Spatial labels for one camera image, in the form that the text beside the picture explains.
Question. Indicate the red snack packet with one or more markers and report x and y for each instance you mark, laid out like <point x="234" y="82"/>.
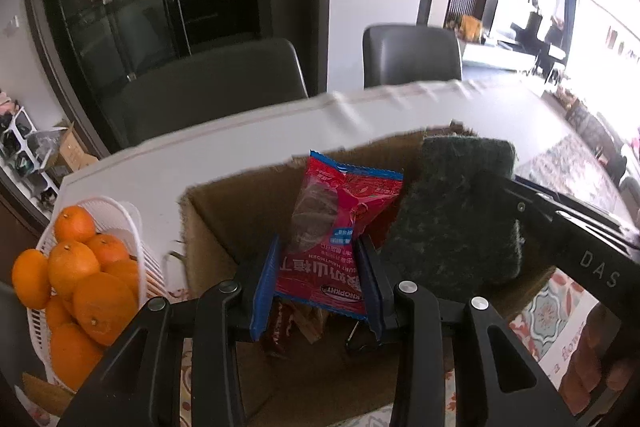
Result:
<point x="340" y="217"/>

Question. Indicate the white plastic basket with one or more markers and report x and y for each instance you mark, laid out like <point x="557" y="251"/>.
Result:
<point x="125" y="217"/>

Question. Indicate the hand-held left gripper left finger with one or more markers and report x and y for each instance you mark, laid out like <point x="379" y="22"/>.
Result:
<point x="265" y="287"/>

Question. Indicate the dark furniture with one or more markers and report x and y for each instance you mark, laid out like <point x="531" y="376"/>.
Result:
<point x="530" y="32"/>

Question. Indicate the small brown cardboard box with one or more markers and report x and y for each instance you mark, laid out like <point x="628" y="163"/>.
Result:
<point x="75" y="152"/>

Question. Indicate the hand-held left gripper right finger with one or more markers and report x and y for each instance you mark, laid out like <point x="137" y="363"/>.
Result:
<point x="372" y="292"/>

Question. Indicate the person's right hand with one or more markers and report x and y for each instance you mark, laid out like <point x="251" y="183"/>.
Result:
<point x="590" y="357"/>

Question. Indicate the red stick packet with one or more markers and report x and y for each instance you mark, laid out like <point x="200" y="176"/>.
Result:
<point x="281" y="327"/>

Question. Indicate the yellow bag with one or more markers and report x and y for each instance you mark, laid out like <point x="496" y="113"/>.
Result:
<point x="470" y="28"/>

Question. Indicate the pile of oranges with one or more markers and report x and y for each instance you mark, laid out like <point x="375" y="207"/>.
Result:
<point x="95" y="302"/>

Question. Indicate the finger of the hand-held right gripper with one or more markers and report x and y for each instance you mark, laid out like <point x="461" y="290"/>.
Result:
<point x="575" y="203"/>
<point x="530" y="207"/>

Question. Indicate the white shoe rack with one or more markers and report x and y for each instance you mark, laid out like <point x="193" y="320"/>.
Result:
<point x="25" y="142"/>

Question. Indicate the dark green scouring sponge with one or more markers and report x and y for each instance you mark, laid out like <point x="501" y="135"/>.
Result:
<point x="450" y="217"/>

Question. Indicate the grey dining chair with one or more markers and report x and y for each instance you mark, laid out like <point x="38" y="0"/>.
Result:
<point x="410" y="57"/>
<point x="215" y="87"/>

